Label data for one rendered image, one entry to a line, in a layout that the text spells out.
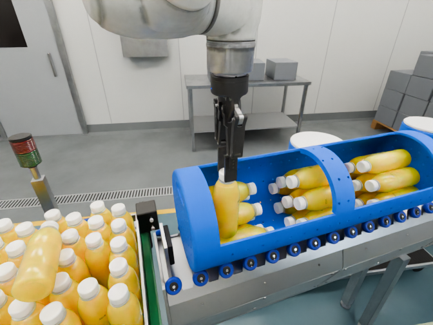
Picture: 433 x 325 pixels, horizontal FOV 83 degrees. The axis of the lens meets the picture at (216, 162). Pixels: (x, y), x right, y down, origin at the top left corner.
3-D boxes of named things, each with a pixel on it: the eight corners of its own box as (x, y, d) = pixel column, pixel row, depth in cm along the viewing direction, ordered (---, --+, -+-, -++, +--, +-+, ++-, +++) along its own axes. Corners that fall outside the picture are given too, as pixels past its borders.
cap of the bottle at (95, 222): (93, 218, 72) (92, 213, 71) (106, 220, 72) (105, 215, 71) (86, 228, 69) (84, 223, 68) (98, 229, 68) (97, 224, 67)
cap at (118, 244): (127, 238, 65) (125, 234, 65) (127, 250, 62) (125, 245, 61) (111, 242, 64) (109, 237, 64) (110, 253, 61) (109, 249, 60)
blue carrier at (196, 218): (424, 220, 91) (472, 155, 75) (195, 294, 66) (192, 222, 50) (364, 175, 113) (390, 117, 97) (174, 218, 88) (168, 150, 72)
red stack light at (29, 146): (34, 152, 79) (29, 141, 77) (10, 155, 77) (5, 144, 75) (39, 144, 84) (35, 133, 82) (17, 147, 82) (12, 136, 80)
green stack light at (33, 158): (39, 166, 81) (34, 153, 79) (17, 169, 80) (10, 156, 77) (44, 157, 87) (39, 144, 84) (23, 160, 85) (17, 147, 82)
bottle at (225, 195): (208, 234, 67) (207, 180, 58) (219, 218, 72) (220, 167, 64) (232, 242, 65) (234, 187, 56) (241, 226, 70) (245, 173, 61)
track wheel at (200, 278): (207, 267, 68) (205, 265, 70) (191, 272, 67) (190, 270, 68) (211, 284, 67) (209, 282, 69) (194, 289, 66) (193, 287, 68)
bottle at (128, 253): (142, 275, 76) (133, 233, 67) (143, 295, 70) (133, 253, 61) (118, 280, 74) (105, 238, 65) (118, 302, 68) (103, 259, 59)
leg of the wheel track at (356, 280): (352, 307, 156) (386, 236, 125) (345, 310, 154) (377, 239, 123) (345, 299, 161) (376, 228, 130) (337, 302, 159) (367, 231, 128)
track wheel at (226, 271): (232, 260, 70) (230, 258, 72) (218, 264, 69) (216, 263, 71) (236, 276, 69) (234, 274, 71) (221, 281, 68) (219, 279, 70)
